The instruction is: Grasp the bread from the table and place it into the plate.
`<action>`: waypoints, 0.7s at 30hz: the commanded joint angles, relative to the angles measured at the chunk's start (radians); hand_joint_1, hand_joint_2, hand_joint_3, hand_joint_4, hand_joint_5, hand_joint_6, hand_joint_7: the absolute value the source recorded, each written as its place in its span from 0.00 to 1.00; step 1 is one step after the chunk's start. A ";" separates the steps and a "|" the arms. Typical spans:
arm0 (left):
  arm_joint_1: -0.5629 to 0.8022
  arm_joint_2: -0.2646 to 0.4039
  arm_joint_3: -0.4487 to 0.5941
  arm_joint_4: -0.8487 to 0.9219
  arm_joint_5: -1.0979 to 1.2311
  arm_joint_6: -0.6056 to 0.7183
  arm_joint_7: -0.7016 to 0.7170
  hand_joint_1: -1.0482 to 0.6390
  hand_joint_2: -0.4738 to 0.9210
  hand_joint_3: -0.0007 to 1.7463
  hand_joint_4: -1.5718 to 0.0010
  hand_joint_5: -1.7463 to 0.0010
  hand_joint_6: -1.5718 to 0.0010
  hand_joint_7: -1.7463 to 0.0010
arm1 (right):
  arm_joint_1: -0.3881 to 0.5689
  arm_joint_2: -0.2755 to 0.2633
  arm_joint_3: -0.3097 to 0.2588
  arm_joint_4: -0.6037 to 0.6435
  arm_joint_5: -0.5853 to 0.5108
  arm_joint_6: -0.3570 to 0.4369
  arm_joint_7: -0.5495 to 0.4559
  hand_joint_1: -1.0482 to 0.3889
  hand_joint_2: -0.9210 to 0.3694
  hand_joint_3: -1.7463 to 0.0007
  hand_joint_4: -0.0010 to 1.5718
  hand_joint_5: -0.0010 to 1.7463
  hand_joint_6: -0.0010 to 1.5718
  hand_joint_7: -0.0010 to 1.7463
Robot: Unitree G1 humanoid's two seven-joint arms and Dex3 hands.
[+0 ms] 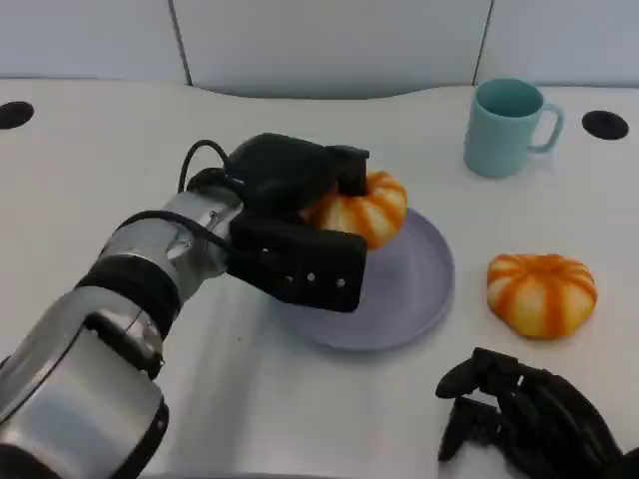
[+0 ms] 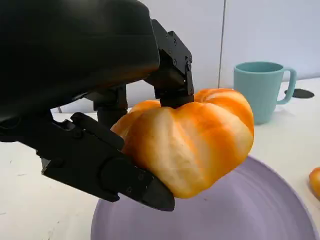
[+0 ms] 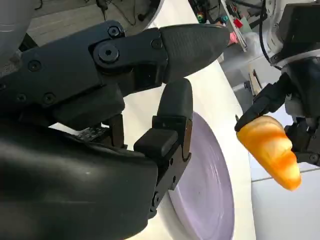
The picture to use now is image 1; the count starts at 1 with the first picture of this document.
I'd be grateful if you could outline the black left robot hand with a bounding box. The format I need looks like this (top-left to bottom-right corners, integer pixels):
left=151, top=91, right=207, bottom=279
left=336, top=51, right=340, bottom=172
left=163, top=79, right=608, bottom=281
left=227, top=132, right=371, bottom=226

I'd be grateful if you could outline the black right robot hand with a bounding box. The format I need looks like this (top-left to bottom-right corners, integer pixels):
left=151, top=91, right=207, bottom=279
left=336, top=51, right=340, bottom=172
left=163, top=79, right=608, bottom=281
left=435, top=347, right=639, bottom=479

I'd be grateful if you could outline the orange and white toy bread roll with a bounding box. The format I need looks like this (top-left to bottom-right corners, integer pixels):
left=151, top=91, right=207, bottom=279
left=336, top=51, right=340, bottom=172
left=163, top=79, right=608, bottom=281
left=299, top=171, right=408, bottom=251
left=486, top=252, right=599, bottom=341

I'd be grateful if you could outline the grey partition panel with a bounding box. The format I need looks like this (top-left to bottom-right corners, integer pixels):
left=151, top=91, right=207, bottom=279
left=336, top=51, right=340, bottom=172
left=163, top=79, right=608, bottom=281
left=171, top=0, right=494, bottom=100

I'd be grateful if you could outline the lilac plate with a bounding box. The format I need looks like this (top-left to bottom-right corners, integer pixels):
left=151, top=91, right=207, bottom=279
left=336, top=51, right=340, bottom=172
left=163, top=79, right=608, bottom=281
left=269, top=207, right=456, bottom=353

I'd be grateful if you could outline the pale green mug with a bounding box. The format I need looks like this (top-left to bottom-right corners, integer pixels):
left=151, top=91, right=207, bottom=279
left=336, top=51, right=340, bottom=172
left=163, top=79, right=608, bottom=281
left=462, top=78, right=566, bottom=179

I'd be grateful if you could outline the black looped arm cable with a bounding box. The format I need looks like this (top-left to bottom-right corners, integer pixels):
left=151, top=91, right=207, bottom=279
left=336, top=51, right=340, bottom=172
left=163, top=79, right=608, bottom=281
left=177, top=140, right=237, bottom=195

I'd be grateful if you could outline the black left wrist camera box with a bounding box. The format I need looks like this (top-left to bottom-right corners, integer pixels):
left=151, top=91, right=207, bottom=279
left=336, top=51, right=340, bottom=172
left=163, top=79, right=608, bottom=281
left=227, top=212, right=369, bottom=314

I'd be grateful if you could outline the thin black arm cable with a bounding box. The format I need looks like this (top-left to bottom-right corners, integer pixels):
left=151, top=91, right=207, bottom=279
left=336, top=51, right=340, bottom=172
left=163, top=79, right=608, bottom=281
left=116, top=209, right=232, bottom=250

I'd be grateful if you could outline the black table cable grommet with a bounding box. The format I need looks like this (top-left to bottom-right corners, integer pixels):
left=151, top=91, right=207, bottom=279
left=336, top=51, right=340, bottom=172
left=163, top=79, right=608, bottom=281
left=0, top=101, right=35, bottom=132
left=581, top=110, right=630, bottom=142

